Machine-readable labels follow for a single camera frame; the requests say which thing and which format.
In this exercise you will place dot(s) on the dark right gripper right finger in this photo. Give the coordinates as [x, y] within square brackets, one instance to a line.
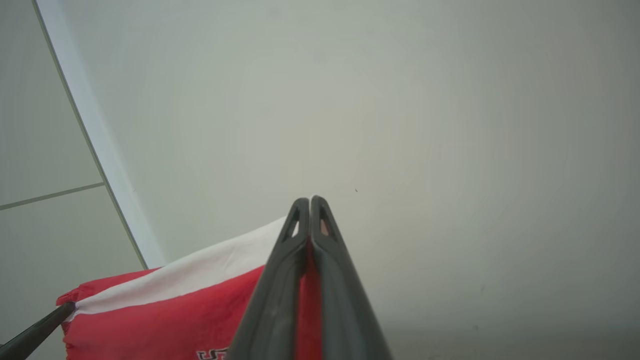
[340, 310]

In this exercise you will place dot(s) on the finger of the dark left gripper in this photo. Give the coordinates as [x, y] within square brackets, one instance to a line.
[35, 335]

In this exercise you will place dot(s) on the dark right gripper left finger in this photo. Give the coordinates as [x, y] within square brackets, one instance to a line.
[280, 300]

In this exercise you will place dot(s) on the red Bulls 23 shorts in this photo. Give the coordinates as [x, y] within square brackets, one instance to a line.
[175, 315]

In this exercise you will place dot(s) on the white baseboard strip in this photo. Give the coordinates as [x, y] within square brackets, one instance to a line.
[76, 75]

